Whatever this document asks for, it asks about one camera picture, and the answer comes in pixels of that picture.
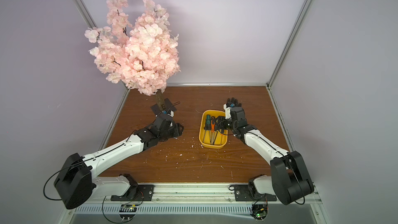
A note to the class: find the pink artificial blossom tree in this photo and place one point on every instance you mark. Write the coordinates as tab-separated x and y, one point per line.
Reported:
143	55

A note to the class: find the yellow plastic storage box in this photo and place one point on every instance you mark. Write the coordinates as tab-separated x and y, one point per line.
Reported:
225	134

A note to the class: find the black work glove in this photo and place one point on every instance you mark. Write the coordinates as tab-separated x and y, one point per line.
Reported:
233	102

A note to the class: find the controller board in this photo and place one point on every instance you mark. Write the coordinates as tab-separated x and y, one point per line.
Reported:
259	211
127	212

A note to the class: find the yellow black striped screwdriver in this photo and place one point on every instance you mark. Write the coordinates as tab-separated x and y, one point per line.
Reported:
217	139

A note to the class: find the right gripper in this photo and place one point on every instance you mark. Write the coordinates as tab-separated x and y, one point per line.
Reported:
233	106

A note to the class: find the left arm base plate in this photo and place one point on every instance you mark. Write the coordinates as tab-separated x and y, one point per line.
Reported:
136	193

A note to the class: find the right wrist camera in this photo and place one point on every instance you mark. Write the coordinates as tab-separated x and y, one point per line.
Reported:
227	107

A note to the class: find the large green black screwdriver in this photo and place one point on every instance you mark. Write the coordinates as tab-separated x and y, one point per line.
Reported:
207	126

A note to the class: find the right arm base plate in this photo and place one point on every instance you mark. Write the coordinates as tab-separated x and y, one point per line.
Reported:
245	193

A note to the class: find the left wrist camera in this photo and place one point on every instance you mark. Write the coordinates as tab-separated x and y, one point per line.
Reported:
169	114

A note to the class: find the small green black screwdriver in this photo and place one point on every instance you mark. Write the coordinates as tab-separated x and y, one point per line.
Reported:
209	132

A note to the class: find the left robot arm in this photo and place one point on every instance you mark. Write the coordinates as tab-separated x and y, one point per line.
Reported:
80	178

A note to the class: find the aluminium front rail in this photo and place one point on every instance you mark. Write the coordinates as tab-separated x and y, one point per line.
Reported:
191	193

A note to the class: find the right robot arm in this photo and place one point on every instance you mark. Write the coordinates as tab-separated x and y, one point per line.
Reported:
290	179

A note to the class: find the left controller board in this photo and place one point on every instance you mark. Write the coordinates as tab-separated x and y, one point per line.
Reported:
127	212

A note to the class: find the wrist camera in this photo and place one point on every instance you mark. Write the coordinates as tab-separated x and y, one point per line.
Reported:
169	114
227	107

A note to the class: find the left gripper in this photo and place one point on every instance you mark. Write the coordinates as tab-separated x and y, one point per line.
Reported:
177	130

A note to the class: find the right controller board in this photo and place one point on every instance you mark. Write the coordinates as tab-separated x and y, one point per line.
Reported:
259	211

